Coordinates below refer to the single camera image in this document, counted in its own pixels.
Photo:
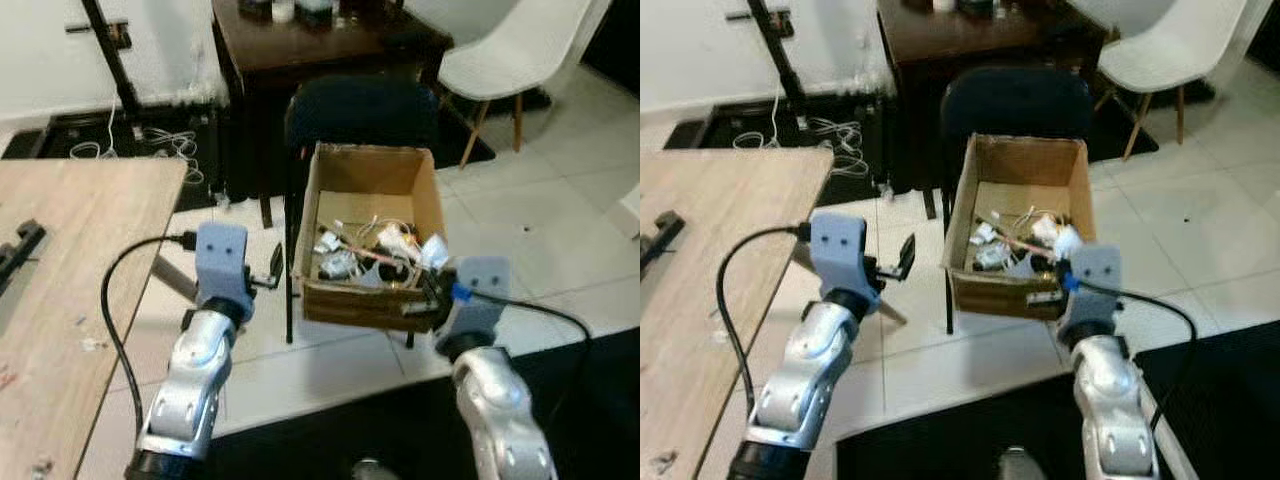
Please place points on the white cup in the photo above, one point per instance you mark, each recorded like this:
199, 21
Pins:
943, 5
282, 10

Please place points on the tiny white table scrap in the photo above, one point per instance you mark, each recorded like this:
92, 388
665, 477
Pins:
92, 345

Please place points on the black floor base plate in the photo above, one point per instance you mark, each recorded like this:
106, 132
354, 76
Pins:
720, 130
60, 135

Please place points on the brown cardboard box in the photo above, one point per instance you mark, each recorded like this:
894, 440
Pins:
400, 185
1040, 170

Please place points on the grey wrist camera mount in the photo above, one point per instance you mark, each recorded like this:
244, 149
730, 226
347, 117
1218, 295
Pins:
1095, 285
482, 295
838, 248
224, 262

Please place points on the thin pink stick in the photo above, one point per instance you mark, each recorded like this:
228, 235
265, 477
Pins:
1015, 243
365, 252

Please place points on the white paper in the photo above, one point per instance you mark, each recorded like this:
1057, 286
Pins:
434, 250
1066, 242

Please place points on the black flat device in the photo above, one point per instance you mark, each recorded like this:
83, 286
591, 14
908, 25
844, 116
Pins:
18, 255
660, 240

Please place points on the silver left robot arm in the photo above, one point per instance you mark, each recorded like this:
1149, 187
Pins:
805, 370
195, 375

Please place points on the white plastic chair wooden legs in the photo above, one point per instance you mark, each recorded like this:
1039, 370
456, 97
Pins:
1170, 45
520, 50

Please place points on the large black floor mat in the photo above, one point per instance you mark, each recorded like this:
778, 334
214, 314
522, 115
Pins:
1230, 400
420, 440

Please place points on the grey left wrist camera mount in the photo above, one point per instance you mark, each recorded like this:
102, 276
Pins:
224, 262
838, 248

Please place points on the black padded chair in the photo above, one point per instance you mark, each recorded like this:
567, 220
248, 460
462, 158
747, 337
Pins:
1015, 100
360, 110

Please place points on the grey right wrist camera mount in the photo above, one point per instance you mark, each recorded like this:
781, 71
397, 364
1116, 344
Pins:
1095, 285
482, 295

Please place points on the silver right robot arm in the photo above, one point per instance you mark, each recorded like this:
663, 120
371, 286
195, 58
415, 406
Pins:
500, 410
1110, 400

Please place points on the grey robot foot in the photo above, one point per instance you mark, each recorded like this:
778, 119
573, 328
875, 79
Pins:
370, 470
1020, 465

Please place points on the small grey table scrap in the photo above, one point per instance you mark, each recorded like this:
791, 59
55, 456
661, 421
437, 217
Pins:
662, 461
40, 467

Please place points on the dark brown wooden table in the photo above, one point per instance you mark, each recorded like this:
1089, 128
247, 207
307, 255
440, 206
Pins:
300, 50
940, 45

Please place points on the small white paper scrap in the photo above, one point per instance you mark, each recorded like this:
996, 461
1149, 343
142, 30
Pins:
328, 242
982, 232

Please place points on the black stand pole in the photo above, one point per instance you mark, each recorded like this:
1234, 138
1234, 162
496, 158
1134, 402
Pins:
782, 55
112, 60

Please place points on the dark rug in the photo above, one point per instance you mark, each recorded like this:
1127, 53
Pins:
480, 150
1140, 140

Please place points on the white crumpled wrapper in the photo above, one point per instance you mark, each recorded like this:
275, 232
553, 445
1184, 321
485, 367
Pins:
398, 240
1044, 228

